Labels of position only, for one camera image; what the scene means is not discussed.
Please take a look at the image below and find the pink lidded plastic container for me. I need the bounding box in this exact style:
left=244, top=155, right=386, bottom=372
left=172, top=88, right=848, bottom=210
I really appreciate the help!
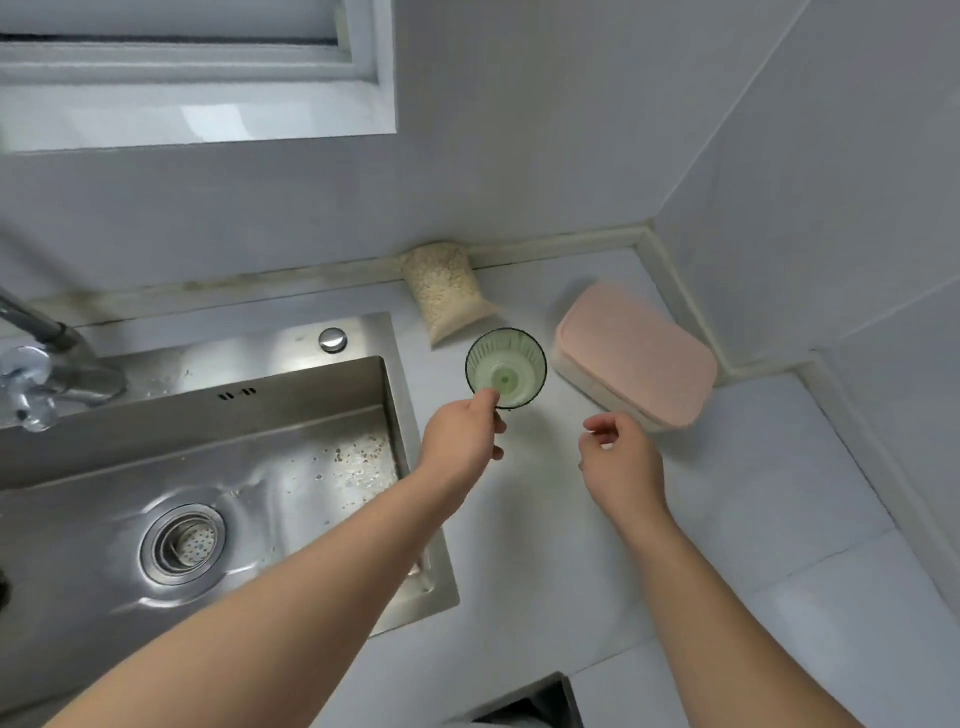
left=553, top=281, right=719, bottom=434

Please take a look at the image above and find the stainless steel sink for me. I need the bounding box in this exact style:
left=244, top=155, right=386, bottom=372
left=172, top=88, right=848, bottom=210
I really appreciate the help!
left=0, top=312, right=461, bottom=728

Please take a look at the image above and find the white window frame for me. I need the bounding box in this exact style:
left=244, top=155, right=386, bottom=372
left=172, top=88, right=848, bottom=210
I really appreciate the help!
left=0, top=0, right=398, bottom=156

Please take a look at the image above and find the person's right forearm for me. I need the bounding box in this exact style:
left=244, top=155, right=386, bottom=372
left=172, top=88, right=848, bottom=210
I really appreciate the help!
left=628, top=504, right=864, bottom=728

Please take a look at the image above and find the chrome faucet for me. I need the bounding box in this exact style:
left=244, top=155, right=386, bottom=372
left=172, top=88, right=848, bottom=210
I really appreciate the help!
left=0, top=288, right=127, bottom=434

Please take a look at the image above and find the round sink drain strainer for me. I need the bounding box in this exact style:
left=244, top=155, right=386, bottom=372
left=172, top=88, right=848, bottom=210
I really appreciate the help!
left=139, top=504, right=228, bottom=588

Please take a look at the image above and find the person's left forearm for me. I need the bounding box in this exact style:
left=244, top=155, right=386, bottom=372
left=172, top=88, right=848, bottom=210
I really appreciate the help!
left=45, top=468, right=451, bottom=728

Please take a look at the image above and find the person's left hand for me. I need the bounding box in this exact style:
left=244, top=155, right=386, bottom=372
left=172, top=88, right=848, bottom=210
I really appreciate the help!
left=414, top=387, right=508, bottom=503

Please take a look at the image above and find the green ribbed glass cup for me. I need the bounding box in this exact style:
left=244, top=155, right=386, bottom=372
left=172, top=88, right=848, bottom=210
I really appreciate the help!
left=465, top=328, right=549, bottom=411

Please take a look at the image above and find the person's right hand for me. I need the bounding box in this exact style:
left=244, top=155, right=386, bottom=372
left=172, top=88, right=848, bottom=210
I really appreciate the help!
left=578, top=414, right=673, bottom=531

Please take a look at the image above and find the clear bag of rice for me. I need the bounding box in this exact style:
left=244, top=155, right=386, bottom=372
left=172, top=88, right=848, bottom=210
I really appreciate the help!
left=398, top=241, right=498, bottom=348

